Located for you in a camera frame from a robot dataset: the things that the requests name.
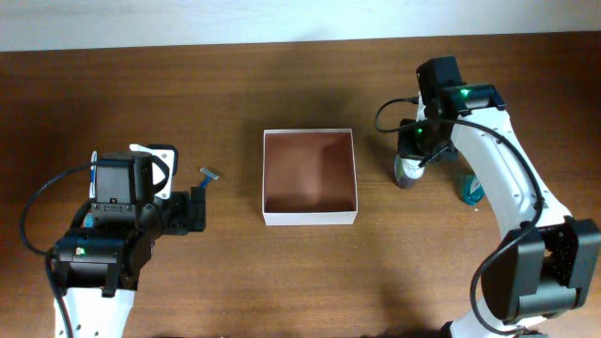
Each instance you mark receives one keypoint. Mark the clear soap pump bottle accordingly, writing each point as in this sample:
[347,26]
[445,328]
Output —
[407,172]

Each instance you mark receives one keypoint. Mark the blue white toothbrush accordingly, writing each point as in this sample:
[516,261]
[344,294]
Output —
[92,185]

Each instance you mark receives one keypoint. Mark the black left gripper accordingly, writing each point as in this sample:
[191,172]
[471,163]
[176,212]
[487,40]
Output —
[183,222]

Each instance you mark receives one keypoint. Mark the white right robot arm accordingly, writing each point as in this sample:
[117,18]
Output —
[545,262]

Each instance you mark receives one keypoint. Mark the blue disposable razor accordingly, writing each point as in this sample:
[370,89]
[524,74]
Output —
[208,177]

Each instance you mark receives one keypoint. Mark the white cardboard box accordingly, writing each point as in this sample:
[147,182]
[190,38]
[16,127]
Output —
[309,177]

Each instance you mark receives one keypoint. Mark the teal mouthwash bottle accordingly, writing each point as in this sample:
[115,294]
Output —
[471,190]

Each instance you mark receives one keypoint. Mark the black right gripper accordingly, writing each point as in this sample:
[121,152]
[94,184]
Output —
[408,147]

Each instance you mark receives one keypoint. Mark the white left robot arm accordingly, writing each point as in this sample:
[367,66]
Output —
[95,267]

